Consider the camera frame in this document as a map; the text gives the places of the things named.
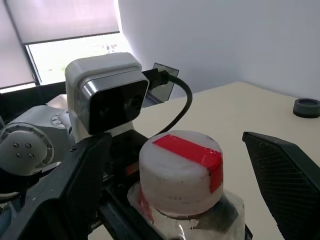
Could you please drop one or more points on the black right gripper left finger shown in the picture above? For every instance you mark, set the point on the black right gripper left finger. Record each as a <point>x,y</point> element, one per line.
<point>75,190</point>

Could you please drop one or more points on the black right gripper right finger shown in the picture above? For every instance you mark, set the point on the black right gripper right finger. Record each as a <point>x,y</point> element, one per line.
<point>287,180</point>

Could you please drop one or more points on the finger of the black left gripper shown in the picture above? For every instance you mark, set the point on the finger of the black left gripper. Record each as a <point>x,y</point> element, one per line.
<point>248,233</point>

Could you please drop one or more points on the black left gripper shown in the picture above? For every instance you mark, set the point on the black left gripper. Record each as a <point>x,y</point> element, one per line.
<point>120,155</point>

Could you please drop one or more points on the clear plastic bottle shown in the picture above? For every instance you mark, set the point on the clear plastic bottle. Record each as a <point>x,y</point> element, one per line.
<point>200,225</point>

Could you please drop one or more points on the white cap with red tape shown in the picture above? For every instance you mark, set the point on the white cap with red tape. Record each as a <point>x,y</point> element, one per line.
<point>175,175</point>

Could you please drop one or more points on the black round cap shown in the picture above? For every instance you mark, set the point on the black round cap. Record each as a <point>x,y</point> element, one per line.
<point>306,107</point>

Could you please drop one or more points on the dark laptop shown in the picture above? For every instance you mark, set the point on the dark laptop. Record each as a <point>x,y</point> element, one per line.
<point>163,92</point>

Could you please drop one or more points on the narrow grey roller blind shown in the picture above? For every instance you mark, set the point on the narrow grey roller blind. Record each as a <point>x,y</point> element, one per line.
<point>12,50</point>

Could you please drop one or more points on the wide grey roller blind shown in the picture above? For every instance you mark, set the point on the wide grey roller blind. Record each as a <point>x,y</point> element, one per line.
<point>62,17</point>

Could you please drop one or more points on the window with black frame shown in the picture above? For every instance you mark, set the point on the window with black frame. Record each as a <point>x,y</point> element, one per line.
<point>75,57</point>

